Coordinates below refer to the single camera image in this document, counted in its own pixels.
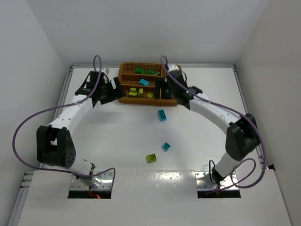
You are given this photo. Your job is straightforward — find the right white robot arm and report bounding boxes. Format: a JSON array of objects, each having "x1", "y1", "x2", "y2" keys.
[{"x1": 157, "y1": 64, "x2": 260, "y2": 185}]

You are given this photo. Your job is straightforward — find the metal base plate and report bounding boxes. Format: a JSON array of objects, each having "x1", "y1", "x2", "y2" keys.
[
  {"x1": 70, "y1": 170, "x2": 115, "y2": 191},
  {"x1": 195, "y1": 171, "x2": 240, "y2": 191}
]

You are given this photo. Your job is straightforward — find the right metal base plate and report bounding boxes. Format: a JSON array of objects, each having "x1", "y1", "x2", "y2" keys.
[{"x1": 195, "y1": 171, "x2": 240, "y2": 191}]

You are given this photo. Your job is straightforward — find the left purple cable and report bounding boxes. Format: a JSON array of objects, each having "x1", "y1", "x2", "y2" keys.
[{"x1": 12, "y1": 55, "x2": 116, "y2": 186}]

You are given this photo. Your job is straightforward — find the lime lego brick front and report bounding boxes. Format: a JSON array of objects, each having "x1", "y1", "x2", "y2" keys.
[{"x1": 146, "y1": 154, "x2": 157, "y2": 163}]

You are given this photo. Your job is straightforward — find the small cyan lego brick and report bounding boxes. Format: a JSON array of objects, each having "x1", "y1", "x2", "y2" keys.
[{"x1": 162, "y1": 143, "x2": 171, "y2": 152}]

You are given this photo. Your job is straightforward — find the dark green lego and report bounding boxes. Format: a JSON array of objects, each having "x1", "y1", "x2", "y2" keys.
[{"x1": 145, "y1": 70, "x2": 155, "y2": 75}]

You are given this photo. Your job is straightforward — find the brown wicker divided tray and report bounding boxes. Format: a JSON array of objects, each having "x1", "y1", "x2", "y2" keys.
[{"x1": 118, "y1": 62, "x2": 177, "y2": 106}]

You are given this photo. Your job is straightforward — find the long cyan lego brick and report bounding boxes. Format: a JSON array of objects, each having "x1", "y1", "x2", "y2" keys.
[{"x1": 158, "y1": 109, "x2": 167, "y2": 121}]

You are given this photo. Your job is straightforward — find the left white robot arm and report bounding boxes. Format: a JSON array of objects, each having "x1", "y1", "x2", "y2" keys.
[{"x1": 36, "y1": 69, "x2": 126, "y2": 178}]

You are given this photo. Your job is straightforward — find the cyan rounded lego brick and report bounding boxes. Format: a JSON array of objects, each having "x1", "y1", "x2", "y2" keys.
[{"x1": 139, "y1": 79, "x2": 149, "y2": 86}]

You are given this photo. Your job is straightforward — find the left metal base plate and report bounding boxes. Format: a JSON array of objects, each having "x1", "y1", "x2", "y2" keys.
[{"x1": 70, "y1": 170, "x2": 115, "y2": 191}]

